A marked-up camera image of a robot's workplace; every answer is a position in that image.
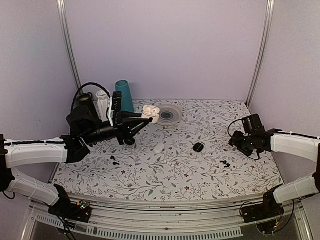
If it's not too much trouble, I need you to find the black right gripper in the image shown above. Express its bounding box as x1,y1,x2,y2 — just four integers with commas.
229,130,255,157

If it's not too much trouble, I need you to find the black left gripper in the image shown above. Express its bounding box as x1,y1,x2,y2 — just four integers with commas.
82,110,150,146

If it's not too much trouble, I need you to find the small white case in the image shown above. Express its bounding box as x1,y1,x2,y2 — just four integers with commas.
141,105,160,124

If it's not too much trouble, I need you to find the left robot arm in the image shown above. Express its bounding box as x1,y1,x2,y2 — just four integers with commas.
0,105,153,217

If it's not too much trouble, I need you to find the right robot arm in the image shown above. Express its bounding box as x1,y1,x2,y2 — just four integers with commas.
227,114,320,218

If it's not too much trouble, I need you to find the black earbud case left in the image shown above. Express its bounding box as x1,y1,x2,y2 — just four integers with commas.
124,138,136,146

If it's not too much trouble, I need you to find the black earbud case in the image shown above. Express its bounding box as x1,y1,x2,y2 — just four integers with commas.
124,138,136,146
192,142,205,153

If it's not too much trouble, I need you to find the white oval earbud case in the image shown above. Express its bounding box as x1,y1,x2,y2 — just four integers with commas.
153,142,165,154

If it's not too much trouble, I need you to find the black earbud case right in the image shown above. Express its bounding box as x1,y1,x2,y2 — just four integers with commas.
192,142,205,153

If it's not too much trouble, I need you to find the teal vase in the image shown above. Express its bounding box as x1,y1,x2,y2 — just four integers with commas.
115,79,135,113

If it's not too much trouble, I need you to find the white ribbed plate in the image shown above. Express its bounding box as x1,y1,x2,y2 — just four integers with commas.
157,104,183,126

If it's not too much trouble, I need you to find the white ribbed vase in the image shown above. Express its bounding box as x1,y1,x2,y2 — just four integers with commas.
95,90,109,122

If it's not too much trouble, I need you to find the black cylinder vase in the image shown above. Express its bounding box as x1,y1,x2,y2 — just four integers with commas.
77,92,99,119

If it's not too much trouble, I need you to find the floral table mat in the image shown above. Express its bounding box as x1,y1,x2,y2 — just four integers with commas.
53,100,283,202

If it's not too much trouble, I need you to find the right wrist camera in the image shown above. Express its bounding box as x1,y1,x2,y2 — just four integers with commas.
241,113,265,136

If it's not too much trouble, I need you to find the right camera cable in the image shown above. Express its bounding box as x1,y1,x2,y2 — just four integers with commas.
227,118,262,161

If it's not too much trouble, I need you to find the camera cable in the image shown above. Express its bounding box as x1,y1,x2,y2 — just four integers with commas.
227,118,262,161
73,83,112,111

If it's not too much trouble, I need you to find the left camera cable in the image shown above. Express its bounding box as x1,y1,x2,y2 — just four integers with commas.
73,83,112,111

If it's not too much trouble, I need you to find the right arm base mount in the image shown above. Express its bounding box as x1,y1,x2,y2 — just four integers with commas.
239,200,285,223

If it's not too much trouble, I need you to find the front aluminium rail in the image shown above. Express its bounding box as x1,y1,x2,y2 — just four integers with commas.
22,194,313,240

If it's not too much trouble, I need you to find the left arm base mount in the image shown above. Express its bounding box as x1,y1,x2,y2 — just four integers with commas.
48,199,93,223

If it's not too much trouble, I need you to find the right aluminium post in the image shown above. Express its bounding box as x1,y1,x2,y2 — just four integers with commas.
245,0,275,108

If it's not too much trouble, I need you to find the aluminium post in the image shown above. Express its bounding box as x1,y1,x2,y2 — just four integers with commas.
245,0,275,108
56,0,82,89

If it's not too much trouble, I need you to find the left aluminium post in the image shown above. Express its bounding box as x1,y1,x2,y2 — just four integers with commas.
56,0,82,89

